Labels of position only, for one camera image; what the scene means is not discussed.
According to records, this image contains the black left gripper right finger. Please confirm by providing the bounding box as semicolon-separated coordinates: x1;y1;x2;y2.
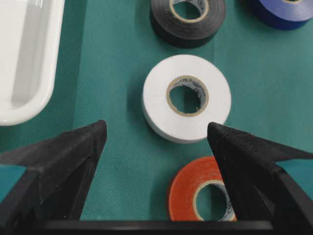
207;122;313;235

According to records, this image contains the white tape roll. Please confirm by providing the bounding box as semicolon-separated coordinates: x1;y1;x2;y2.
142;54;231;144

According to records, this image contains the blue tape roll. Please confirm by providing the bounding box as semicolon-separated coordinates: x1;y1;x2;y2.
248;0;313;30

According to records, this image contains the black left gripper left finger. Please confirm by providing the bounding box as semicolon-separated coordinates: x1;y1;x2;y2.
0;120;107;235

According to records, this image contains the black tape roll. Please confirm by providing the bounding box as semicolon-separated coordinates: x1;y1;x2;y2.
150;0;226;48

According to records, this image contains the red tape roll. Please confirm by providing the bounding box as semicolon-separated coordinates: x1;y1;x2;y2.
167;156;237;222

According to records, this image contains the white plastic case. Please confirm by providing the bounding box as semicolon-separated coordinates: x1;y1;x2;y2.
0;0;65;126

